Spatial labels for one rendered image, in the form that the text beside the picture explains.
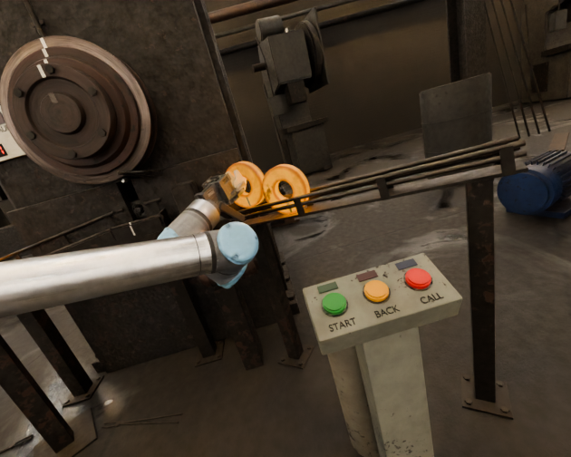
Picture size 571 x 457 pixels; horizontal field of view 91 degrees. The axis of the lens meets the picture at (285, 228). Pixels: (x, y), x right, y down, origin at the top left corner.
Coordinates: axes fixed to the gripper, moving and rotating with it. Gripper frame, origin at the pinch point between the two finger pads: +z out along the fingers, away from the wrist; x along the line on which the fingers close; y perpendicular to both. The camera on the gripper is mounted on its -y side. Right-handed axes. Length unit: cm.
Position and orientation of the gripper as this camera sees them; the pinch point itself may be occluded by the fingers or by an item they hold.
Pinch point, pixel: (243, 179)
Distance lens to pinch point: 96.0
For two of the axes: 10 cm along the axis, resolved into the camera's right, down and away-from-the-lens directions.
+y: -3.7, -7.6, -5.4
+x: -8.5, 0.5, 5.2
